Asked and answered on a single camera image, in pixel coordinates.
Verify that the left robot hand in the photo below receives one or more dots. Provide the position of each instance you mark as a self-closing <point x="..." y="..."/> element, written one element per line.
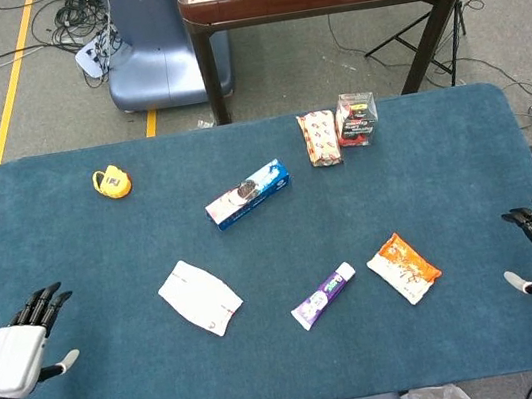
<point x="15" y="356"/>

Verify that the white pouch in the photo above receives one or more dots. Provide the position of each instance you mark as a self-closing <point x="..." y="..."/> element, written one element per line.
<point x="200" y="298"/>

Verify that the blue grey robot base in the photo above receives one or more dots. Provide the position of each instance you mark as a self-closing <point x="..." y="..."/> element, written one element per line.
<point x="156" y="50"/>

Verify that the orange white snack bag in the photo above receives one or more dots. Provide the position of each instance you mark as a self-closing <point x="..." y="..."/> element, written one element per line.
<point x="403" y="269"/>

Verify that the yellow tape measure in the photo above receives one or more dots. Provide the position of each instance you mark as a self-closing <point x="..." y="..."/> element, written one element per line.
<point x="112" y="182"/>

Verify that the purple toothpaste tube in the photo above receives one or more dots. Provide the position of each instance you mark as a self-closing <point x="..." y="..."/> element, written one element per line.
<point x="323" y="297"/>

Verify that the clear box with red items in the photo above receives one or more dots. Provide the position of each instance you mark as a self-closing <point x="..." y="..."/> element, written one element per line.
<point x="357" y="120"/>

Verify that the black tripod stand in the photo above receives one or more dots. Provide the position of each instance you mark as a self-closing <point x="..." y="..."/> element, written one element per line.
<point x="442" y="35"/>

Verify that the blue table mat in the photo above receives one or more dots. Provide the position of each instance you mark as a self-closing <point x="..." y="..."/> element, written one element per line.
<point x="289" y="347"/>

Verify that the blue cookie box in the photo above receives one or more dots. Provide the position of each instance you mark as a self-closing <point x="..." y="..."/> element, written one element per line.
<point x="248" y="194"/>

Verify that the white red patterned snack pack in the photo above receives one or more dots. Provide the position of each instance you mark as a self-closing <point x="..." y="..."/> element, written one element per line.
<point x="321" y="139"/>

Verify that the white power strip with plugs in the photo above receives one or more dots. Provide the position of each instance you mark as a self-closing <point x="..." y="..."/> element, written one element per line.
<point x="94" y="57"/>

